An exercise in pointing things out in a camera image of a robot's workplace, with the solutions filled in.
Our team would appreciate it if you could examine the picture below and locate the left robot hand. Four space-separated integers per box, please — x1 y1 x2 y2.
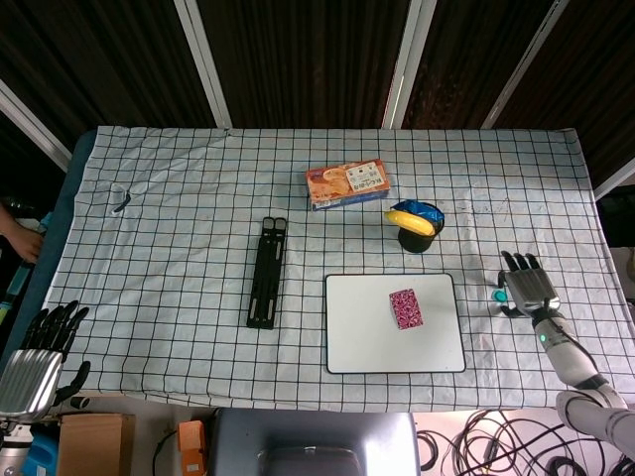
0 299 92 425

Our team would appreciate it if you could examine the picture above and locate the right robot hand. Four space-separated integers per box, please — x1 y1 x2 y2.
497 250 562 318

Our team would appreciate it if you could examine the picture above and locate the magenta patterned card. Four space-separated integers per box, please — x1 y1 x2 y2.
388 288 425 330

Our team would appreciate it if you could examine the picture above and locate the white rectangular board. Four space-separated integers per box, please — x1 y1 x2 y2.
324 273 467 375

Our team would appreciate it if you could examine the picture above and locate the blue plastic container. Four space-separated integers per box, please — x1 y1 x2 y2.
22 430 61 476

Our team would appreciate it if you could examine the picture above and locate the brown cardboard box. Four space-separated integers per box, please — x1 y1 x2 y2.
57 413 136 476

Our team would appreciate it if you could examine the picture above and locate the blue snack packet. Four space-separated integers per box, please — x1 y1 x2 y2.
390 198 445 230

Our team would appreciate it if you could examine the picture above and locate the yellow banana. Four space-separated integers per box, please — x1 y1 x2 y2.
384 209 436 237

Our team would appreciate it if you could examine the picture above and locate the person's bare hand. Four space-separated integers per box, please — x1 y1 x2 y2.
0 202 45 264

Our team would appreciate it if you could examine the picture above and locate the orange plastic device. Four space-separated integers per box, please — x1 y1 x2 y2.
177 419 207 475

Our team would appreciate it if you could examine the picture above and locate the white black-checked tablecloth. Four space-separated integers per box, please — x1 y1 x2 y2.
43 125 635 414

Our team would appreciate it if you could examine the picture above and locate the orange blue snack box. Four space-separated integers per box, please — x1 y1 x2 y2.
305 158 390 213

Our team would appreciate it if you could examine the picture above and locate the black folding laptop stand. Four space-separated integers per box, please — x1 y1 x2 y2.
246 216 289 330

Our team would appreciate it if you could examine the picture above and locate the grey robot torso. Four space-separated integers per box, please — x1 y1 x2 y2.
206 407 422 476

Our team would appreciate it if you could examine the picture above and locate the white window frame post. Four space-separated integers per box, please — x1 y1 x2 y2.
592 157 635 202
480 0 570 130
381 0 438 130
0 78 73 173
173 0 233 129

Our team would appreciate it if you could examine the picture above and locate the black cable tangle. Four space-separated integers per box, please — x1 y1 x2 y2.
416 409 635 476

